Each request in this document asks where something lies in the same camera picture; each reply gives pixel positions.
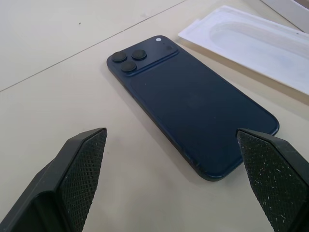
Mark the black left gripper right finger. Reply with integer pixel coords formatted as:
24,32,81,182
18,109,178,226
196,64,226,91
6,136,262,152
236,128,309,232

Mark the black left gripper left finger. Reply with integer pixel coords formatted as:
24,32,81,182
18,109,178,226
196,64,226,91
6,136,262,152
0,127,108,232

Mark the dark blue smartphone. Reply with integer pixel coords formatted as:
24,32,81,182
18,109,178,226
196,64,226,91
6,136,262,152
106,35,280,182

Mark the white box lid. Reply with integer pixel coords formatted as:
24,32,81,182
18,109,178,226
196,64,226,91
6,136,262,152
260,0,309,33

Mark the white moulded box tray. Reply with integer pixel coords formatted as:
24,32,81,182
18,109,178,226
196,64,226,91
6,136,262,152
177,5,309,97

